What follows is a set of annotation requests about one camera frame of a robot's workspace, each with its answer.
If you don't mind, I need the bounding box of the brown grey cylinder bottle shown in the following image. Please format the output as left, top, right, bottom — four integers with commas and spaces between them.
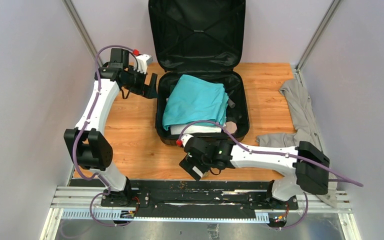
227, 98, 236, 109

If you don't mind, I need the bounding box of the white round compact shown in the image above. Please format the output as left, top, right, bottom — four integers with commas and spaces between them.
192, 166, 209, 178

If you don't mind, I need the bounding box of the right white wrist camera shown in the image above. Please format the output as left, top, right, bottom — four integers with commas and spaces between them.
175, 134, 194, 148

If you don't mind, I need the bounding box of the white shirt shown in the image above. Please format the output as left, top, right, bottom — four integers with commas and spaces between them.
165, 97, 226, 136

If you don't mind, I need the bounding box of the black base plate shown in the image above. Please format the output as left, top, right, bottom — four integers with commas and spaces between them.
69, 178, 300, 220

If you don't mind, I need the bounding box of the black suitcase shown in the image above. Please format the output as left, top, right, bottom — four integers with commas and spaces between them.
148, 0, 250, 146

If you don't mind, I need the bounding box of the aluminium rail frame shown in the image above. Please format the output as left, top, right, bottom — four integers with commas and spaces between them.
40, 180, 362, 240

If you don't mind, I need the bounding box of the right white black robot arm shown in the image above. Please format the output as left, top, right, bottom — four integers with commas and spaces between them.
176, 134, 330, 209

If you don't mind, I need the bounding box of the right aluminium corner post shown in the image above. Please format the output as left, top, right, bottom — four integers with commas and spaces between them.
295, 0, 343, 72

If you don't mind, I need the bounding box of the left aluminium corner post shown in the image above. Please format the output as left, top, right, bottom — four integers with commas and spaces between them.
61, 0, 102, 70

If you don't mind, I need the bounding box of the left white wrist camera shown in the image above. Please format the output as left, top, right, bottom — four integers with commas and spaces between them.
132, 49, 153, 74

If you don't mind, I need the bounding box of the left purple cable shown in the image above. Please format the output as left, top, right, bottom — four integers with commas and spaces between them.
71, 44, 137, 228

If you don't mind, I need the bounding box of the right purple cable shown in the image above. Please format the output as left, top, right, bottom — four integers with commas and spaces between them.
178, 119, 364, 231

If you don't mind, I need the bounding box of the teal shirt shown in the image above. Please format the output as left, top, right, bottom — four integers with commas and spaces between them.
162, 74, 229, 130

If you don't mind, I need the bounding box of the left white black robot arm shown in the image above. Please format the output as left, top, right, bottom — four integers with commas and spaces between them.
63, 45, 157, 207

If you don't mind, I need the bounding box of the purple cable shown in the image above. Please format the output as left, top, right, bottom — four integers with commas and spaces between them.
178, 119, 364, 231
71, 44, 137, 228

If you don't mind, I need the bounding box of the grey shirt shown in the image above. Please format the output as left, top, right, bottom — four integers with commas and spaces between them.
256, 79, 338, 208

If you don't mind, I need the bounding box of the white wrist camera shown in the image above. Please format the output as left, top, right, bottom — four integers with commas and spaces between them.
175, 134, 194, 148
132, 49, 153, 74

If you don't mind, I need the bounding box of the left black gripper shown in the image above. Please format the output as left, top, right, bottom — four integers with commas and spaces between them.
122, 65, 157, 99

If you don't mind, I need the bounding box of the aluminium corner post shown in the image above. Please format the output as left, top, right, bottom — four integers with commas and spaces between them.
295, 0, 343, 72
61, 0, 102, 70

